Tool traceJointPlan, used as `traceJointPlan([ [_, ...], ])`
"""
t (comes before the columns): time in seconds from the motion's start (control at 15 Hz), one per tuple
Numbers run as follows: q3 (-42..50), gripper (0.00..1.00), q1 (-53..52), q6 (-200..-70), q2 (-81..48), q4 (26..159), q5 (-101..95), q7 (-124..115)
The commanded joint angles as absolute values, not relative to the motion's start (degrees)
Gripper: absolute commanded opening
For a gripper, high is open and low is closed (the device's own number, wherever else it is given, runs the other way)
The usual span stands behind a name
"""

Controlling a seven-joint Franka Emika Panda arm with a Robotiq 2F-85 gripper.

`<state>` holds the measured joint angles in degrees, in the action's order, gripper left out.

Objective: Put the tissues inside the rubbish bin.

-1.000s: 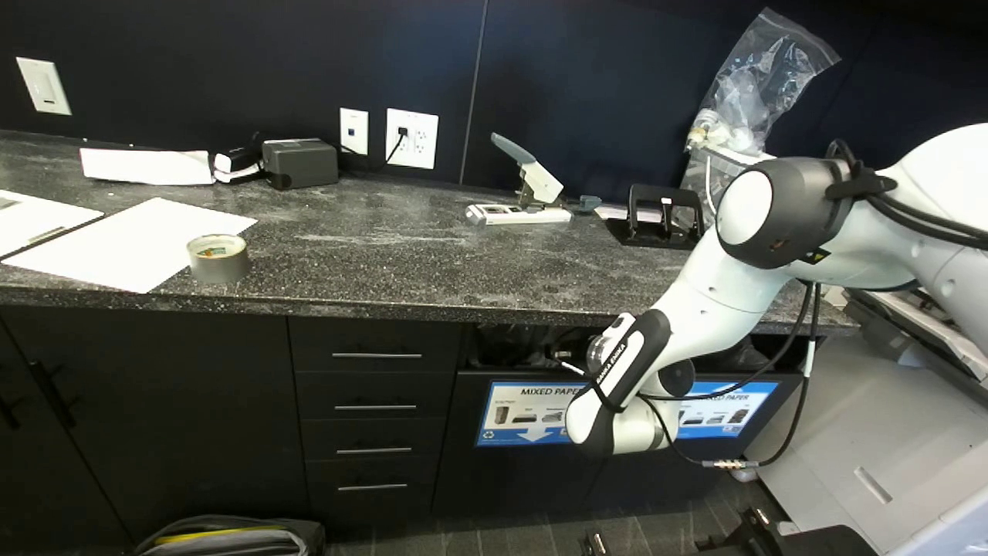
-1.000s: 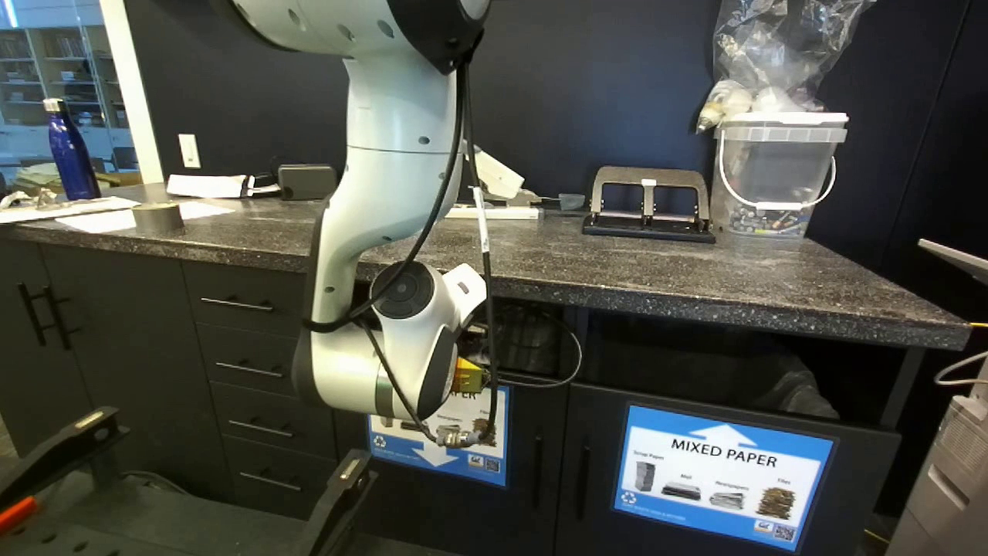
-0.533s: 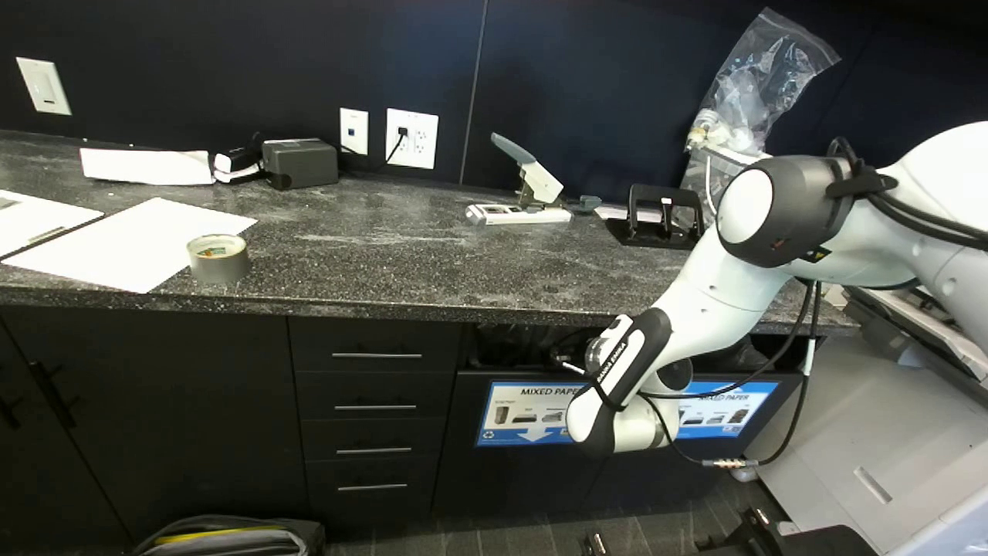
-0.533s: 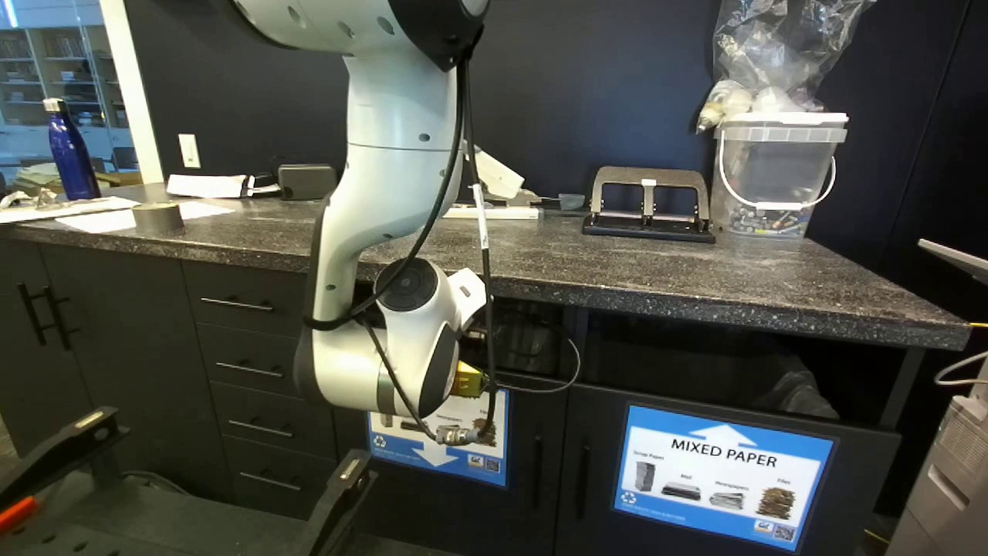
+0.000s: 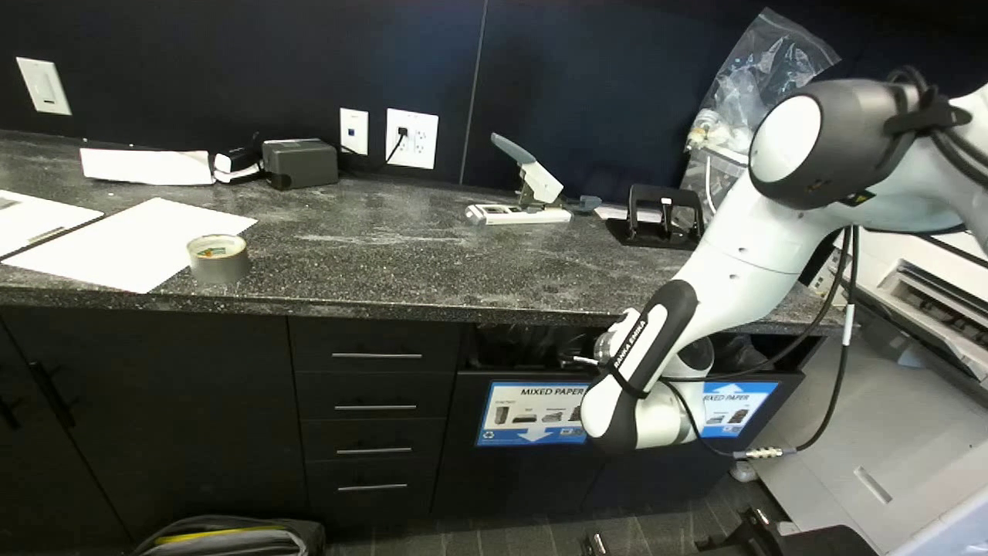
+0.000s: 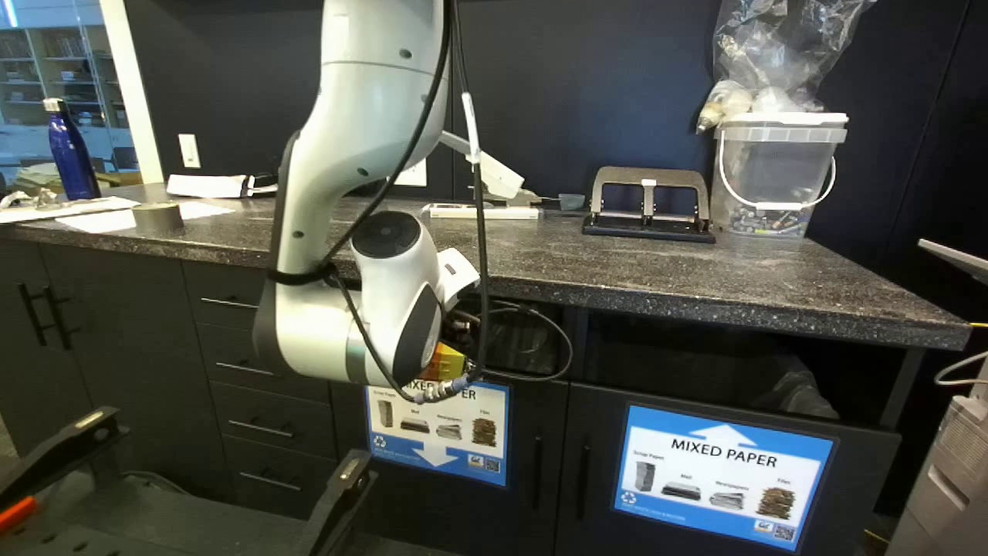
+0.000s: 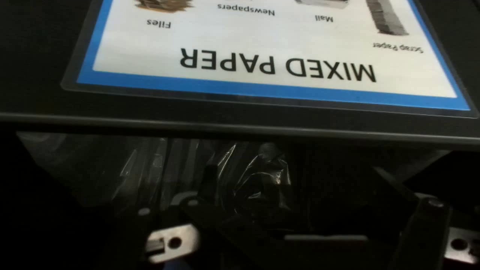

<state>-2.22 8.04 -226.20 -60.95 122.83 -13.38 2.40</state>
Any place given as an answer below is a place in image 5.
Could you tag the black backpack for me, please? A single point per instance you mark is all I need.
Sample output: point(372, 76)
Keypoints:
point(233, 536)

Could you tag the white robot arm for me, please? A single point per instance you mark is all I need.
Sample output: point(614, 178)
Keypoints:
point(752, 256)

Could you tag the folded white paper stack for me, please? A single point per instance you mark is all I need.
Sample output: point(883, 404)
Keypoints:
point(142, 167)

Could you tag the black floor equipment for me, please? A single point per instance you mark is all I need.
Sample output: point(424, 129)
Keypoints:
point(783, 536)

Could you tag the white paper sheet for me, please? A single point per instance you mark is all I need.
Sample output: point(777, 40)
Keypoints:
point(128, 246)
point(42, 218)

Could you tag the flat white bar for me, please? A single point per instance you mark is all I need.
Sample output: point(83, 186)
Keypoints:
point(519, 215)

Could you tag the black drawer front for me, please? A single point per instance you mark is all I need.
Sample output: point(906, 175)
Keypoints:
point(325, 504)
point(314, 390)
point(310, 341)
point(320, 433)

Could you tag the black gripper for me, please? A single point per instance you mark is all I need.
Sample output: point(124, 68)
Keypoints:
point(592, 358)

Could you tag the white outlet plate with plug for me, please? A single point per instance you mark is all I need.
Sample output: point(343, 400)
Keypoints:
point(413, 140)

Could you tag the mixed paper sign up arrow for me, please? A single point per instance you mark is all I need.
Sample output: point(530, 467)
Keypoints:
point(743, 404)

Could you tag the small black floor item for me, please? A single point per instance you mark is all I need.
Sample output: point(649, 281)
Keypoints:
point(594, 540)

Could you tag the black bin liner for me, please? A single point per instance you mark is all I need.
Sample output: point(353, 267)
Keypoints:
point(752, 355)
point(513, 350)

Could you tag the white wall plate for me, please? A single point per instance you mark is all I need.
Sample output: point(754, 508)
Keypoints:
point(353, 131)

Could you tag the black box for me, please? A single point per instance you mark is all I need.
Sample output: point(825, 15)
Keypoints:
point(300, 162)

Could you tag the mixed paper sign down arrow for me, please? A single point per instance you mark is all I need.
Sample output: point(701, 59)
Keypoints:
point(527, 415)

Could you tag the black recycling bin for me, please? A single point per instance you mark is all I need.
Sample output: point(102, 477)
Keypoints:
point(513, 475)

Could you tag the grey white office printer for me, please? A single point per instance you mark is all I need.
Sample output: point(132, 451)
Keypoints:
point(906, 411)

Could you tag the white light switch plate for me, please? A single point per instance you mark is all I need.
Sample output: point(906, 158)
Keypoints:
point(46, 83)

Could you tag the black cabinet door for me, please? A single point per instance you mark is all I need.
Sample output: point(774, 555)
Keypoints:
point(32, 496)
point(187, 411)

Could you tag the small black white device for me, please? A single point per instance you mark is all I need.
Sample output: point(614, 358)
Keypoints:
point(235, 166)

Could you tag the clear plastic bag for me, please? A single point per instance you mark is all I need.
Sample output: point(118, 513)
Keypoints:
point(761, 72)

